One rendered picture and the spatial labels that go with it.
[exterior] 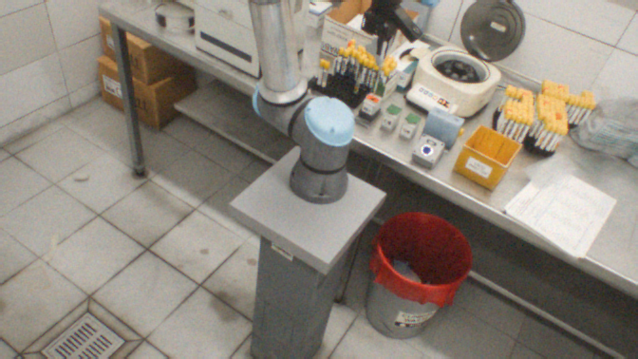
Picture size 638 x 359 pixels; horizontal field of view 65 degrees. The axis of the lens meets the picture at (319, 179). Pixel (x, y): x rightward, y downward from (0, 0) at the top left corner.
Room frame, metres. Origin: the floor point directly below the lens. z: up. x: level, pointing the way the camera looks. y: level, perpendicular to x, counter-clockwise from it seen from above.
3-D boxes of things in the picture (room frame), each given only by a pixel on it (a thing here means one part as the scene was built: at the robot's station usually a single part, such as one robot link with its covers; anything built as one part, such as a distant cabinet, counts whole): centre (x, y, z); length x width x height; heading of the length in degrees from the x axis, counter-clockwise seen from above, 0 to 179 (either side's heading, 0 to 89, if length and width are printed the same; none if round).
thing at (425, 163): (1.16, -0.30, 0.92); 0.13 x 0.07 x 0.08; 155
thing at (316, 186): (0.94, 0.00, 0.97); 0.15 x 0.15 x 0.10
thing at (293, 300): (0.94, 0.00, 0.44); 0.20 x 0.20 x 0.87; 65
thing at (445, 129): (1.26, -0.34, 0.92); 0.10 x 0.07 x 0.10; 67
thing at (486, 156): (1.16, -0.46, 0.92); 0.13 x 0.13 x 0.10; 62
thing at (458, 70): (1.53, -0.39, 0.97); 0.15 x 0.15 x 0.07
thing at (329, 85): (1.42, -0.01, 0.93); 0.17 x 0.09 x 0.11; 65
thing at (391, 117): (1.29, -0.18, 0.91); 0.05 x 0.04 x 0.07; 155
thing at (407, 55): (1.62, -0.24, 0.92); 0.24 x 0.12 x 0.10; 155
